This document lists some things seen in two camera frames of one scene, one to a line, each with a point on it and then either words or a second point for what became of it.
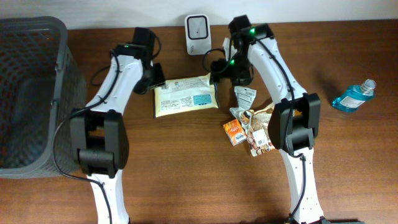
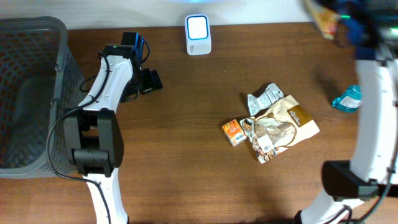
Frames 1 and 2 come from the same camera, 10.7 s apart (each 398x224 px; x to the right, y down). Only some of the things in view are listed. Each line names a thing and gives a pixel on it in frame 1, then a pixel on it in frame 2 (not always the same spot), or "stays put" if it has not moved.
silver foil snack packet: x=245 y=97 -> x=267 y=96
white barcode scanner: x=198 y=35 stays put
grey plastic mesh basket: x=40 y=81 stays put
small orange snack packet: x=235 y=132 stays put
